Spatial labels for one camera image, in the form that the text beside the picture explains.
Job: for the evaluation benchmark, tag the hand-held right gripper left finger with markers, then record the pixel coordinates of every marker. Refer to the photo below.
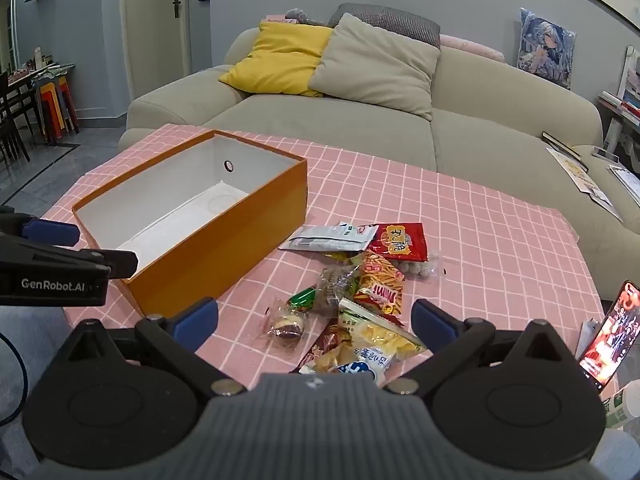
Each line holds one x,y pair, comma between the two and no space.
197,319

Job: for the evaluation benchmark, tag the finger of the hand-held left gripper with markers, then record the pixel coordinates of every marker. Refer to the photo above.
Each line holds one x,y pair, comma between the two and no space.
50,232
119,264

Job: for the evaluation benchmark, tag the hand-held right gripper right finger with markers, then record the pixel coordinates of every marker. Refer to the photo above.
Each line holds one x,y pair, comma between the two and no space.
432,326

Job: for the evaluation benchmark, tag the yellow chips packet blue label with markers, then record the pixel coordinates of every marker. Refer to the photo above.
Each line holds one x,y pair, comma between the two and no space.
370,340

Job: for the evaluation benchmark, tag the orange stick snack packet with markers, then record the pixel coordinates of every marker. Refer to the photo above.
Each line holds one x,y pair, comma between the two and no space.
380,285

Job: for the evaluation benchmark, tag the orange cardboard box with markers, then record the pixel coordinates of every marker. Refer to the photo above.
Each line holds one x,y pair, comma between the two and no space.
225,255

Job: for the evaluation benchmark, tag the chocolate pastry clear wrapper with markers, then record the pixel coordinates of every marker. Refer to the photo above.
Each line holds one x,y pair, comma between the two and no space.
285,327

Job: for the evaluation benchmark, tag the red packet with snack balls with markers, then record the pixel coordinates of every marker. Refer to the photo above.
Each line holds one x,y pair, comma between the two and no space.
400,242

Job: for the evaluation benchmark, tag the clear bag of greens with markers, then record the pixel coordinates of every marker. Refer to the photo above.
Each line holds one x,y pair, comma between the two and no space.
335,287

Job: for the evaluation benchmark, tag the green candy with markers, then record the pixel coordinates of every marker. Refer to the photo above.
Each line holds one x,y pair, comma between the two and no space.
301,300

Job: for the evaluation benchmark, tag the dark red wafer bar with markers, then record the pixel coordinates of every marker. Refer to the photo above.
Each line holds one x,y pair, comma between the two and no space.
325,346

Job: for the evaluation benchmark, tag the yellow candy bar packet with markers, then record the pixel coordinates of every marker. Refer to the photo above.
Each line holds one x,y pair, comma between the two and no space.
338,257

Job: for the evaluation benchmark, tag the white grey snack packet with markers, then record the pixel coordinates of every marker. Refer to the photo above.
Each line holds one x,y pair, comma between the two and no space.
325,240

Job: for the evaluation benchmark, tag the black dining chair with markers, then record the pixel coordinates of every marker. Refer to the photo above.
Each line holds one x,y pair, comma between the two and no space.
15,115

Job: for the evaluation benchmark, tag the stack of colourful stools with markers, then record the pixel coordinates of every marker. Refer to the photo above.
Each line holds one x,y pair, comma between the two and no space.
57,107

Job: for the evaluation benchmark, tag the white phone stand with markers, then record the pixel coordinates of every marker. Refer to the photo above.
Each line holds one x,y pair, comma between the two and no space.
590,335

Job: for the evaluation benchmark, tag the smartphone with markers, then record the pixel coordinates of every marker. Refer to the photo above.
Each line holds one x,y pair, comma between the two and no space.
612,335

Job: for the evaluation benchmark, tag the white bottle green label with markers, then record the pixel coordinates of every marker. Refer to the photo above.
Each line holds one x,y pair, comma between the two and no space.
625,405

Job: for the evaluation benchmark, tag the open magazine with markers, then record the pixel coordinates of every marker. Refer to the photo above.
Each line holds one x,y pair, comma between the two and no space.
582,177

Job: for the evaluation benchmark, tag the beige sofa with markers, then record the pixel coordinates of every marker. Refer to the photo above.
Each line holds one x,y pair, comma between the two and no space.
350,125

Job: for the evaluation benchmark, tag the white door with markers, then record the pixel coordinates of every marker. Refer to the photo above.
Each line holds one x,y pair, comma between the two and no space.
155,35

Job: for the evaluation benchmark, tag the dark book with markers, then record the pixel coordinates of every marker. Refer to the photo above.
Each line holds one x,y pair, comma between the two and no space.
565,144

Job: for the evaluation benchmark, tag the white paper sheet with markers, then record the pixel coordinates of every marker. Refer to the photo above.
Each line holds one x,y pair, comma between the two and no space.
625,177

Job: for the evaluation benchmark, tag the small white tablet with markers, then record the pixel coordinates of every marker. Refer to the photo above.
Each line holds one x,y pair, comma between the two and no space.
605,153

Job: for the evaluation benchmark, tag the yellow pillow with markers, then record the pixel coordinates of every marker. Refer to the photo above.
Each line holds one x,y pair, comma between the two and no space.
280,60

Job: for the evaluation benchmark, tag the beige pillow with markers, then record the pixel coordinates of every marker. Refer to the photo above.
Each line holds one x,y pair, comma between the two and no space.
380,70

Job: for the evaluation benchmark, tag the pink blanket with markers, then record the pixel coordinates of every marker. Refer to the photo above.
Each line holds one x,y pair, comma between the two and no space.
470,46

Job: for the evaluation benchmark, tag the pink flat box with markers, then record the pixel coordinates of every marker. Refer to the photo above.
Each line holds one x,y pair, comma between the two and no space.
275,18

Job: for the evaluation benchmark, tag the white book rack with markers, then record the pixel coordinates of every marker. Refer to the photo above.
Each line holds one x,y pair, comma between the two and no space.
625,100

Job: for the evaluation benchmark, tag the anime print pillow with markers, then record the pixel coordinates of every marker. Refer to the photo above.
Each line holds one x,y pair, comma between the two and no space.
545,50

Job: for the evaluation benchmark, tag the grey checked pillow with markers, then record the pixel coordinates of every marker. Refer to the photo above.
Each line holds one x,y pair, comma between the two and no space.
395,22

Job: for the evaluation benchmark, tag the grey plush toy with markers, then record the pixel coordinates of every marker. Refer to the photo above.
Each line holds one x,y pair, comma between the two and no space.
302,15

